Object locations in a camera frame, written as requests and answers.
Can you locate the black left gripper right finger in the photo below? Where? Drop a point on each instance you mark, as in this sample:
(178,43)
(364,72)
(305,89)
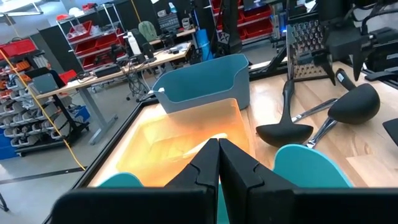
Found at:
(264,202)

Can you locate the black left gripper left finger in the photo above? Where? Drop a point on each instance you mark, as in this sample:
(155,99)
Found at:
(192,199)

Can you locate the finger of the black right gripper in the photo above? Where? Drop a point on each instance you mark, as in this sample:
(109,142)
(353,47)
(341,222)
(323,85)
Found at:
(360,53)
(328,67)

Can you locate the metal box grater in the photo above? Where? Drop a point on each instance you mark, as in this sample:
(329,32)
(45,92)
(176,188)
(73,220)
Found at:
(298,40)

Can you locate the teal plastic bin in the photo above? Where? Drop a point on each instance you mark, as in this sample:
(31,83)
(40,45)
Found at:
(311,168)

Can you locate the orange translucent plastic bin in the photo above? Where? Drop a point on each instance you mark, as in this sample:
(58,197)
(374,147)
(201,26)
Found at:
(149,149)

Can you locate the small black ladle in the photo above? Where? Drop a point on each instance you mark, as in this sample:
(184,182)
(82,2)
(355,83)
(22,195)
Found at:
(284,133)

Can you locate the shelving with red bins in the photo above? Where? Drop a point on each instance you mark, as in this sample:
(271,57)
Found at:
(255,18)

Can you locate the blue-grey plastic bin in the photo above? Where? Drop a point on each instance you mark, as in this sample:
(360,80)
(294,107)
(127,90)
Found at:
(202,77)

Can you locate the blue rolled mat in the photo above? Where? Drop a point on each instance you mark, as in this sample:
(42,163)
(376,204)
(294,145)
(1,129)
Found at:
(203,43)

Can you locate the blue crate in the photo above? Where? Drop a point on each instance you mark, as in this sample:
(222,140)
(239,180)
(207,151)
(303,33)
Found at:
(81,113)

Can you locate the black power supply box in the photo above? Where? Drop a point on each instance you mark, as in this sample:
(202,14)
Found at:
(107,71)

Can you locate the wooden-top workbench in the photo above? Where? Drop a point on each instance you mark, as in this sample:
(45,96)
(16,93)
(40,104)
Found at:
(93,79)

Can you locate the white jug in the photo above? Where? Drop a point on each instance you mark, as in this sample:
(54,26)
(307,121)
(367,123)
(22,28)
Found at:
(134,43)

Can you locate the green office chair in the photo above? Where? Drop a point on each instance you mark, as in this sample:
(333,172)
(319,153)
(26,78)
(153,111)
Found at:
(148,31)

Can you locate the rack of small parts bins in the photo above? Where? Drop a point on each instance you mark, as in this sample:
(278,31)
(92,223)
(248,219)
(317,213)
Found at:
(28,118)

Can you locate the metal shelf rack red bins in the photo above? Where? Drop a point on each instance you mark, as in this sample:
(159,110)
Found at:
(93,40)

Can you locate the blue storage box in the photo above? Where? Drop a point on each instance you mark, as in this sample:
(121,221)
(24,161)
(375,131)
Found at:
(7,146)

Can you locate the red storage bin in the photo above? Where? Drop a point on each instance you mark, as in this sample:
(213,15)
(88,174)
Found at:
(18,48)

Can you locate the white light fixture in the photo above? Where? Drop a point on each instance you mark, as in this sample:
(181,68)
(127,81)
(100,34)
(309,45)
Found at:
(21,13)

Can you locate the black diagonal frame strut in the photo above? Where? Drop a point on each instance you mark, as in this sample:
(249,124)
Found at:
(270,67)

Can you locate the black table edge rail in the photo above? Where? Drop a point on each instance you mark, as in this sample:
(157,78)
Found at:
(111,146)

